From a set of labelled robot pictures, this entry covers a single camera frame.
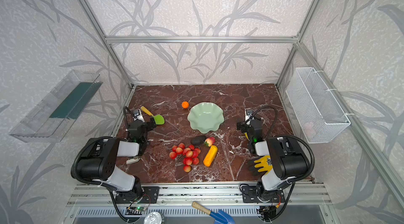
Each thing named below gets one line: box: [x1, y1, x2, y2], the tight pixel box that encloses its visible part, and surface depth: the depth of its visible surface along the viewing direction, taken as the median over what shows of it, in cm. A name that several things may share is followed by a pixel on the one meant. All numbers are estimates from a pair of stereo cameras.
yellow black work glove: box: [253, 155, 273, 175], surface depth 82 cm
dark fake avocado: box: [190, 135, 206, 146], surface depth 90 cm
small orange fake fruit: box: [181, 100, 189, 109], surface depth 108 cm
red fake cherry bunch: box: [168, 142, 201, 173], surface depth 83 cm
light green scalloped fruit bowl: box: [187, 102, 225, 135], surface depth 103 cm
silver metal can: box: [143, 211, 165, 224], surface depth 64 cm
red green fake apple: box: [203, 136, 216, 147], surface depth 90 cm
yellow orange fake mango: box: [203, 145, 219, 167], surface depth 85 cm
